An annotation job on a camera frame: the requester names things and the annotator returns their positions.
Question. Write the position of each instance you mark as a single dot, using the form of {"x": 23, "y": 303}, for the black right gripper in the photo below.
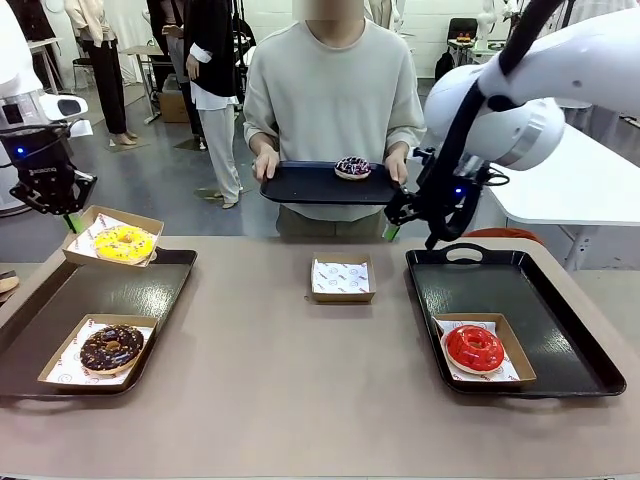
{"x": 462, "y": 195}

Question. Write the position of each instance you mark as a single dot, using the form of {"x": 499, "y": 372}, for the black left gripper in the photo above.
{"x": 42, "y": 160}

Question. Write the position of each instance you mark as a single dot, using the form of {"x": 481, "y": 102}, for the white printed paper liner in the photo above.
{"x": 507, "y": 371}
{"x": 342, "y": 277}
{"x": 100, "y": 222}
{"x": 65, "y": 372}

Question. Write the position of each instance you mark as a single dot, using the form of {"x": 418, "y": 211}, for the brown cardboard food box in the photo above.
{"x": 342, "y": 298}
{"x": 85, "y": 252}
{"x": 75, "y": 386}
{"x": 520, "y": 360}

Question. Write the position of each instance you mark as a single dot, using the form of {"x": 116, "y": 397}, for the yellow glazed donut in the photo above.
{"x": 107, "y": 245}

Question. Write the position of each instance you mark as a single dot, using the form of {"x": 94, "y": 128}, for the purple sprinkled donut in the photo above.
{"x": 345, "y": 167}

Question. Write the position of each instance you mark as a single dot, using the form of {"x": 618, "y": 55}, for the black serving tray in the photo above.
{"x": 300, "y": 187}

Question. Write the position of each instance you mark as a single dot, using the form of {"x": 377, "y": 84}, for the red glazed donut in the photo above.
{"x": 455, "y": 350}

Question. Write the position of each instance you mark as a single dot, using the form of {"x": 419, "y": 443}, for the chocolate glazed donut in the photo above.
{"x": 95, "y": 355}

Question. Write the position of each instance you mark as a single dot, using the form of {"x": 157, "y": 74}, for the person's right forearm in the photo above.
{"x": 262, "y": 145}

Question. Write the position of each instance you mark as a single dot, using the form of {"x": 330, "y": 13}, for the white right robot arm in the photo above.
{"x": 550, "y": 60}

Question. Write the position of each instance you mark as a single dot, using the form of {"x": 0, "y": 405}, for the person's left forearm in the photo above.
{"x": 395, "y": 150}

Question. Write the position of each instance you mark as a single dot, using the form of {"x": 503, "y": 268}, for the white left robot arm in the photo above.
{"x": 15, "y": 50}

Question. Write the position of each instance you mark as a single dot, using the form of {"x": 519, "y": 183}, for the person's left hand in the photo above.
{"x": 396, "y": 167}

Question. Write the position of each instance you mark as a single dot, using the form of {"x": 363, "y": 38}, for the person's right hand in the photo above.
{"x": 265, "y": 162}

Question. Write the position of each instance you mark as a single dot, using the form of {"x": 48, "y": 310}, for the red round stool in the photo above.
{"x": 500, "y": 235}

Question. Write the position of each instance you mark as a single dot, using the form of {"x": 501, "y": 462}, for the small tan object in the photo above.
{"x": 7, "y": 285}

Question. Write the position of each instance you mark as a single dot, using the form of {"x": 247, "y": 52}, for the person in beige sweater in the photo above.
{"x": 335, "y": 100}

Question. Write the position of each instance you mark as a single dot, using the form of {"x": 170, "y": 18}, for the light wooden table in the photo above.
{"x": 47, "y": 47}

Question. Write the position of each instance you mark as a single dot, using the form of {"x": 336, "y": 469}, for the brown cardboard carton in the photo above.
{"x": 175, "y": 105}

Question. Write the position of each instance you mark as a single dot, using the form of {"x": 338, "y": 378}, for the black backpack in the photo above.
{"x": 444, "y": 67}

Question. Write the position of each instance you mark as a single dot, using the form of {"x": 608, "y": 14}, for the small wood-top desk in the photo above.
{"x": 142, "y": 50}

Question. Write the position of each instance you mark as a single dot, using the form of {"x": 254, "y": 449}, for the large white table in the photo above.
{"x": 575, "y": 190}

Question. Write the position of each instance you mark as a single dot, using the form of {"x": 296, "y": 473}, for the grey workbench with equipment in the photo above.
{"x": 465, "y": 47}

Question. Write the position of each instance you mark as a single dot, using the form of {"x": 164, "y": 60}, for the black office chair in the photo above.
{"x": 462, "y": 27}

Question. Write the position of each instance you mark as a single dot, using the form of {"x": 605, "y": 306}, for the person in black outfit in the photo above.
{"x": 160, "y": 15}

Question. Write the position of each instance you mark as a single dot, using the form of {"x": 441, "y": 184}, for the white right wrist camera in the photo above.
{"x": 417, "y": 152}

